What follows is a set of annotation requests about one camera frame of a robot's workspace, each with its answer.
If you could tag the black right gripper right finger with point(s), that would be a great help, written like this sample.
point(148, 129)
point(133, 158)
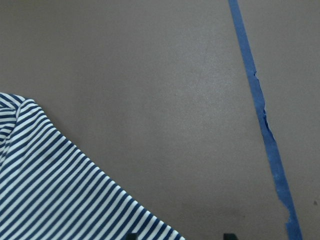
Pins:
point(229, 236)

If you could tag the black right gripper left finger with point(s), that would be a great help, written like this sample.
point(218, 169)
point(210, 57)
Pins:
point(132, 236)

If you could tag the blue white striped polo shirt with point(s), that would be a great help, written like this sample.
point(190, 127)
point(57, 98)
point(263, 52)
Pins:
point(50, 190)

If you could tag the brown table cover mat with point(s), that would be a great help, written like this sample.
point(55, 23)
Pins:
point(155, 92)

